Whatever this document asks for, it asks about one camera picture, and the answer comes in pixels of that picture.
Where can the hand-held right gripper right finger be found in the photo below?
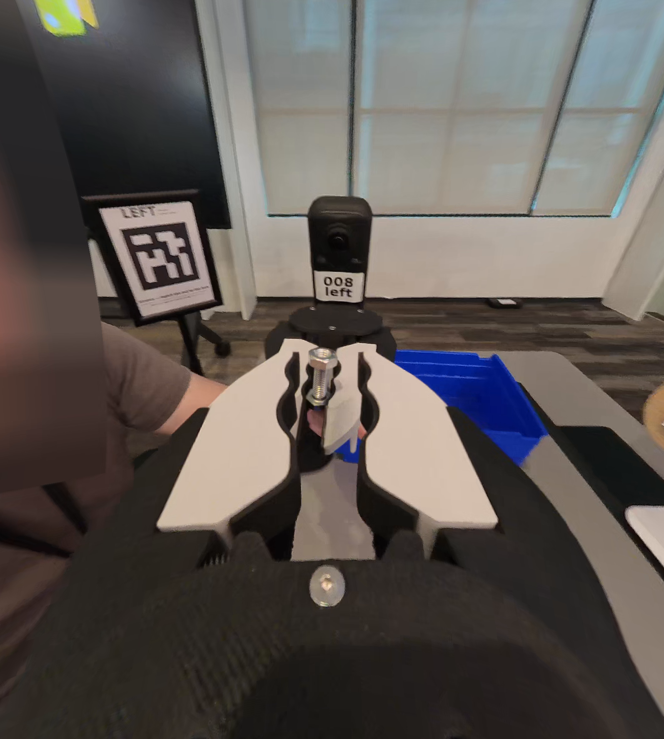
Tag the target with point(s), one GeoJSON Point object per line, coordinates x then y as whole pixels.
{"type": "Point", "coordinates": [424, 456]}

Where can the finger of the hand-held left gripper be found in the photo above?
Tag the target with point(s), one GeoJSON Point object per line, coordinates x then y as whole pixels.
{"type": "Point", "coordinates": [294, 344]}
{"type": "Point", "coordinates": [340, 424]}

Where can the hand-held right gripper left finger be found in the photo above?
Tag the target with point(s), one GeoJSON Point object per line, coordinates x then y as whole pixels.
{"type": "Point", "coordinates": [228, 456]}

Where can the short thick steel bolt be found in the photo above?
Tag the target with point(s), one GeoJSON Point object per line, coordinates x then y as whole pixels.
{"type": "Point", "coordinates": [320, 385]}

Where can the blue plastic bin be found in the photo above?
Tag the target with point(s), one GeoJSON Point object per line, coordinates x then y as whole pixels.
{"type": "Point", "coordinates": [482, 404]}

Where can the black wheeled sign stand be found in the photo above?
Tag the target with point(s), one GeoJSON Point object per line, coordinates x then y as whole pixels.
{"type": "Point", "coordinates": [190, 340]}

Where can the black framed marker sign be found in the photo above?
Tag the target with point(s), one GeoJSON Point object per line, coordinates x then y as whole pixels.
{"type": "Point", "coordinates": [159, 260]}

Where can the small black floor device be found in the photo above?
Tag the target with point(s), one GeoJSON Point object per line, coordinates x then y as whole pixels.
{"type": "Point", "coordinates": [504, 302]}

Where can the white framed glass partition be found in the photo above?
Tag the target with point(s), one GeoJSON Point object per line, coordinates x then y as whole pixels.
{"type": "Point", "coordinates": [453, 104]}

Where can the black flat pad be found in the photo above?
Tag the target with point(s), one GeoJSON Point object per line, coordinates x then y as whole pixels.
{"type": "Point", "coordinates": [615, 467]}

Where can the person's grey shirt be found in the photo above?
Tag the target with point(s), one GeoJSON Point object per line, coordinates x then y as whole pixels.
{"type": "Point", "coordinates": [20, 606]}

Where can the large black wall display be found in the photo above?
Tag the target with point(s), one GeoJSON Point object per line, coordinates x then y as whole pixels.
{"type": "Point", "coordinates": [147, 115]}

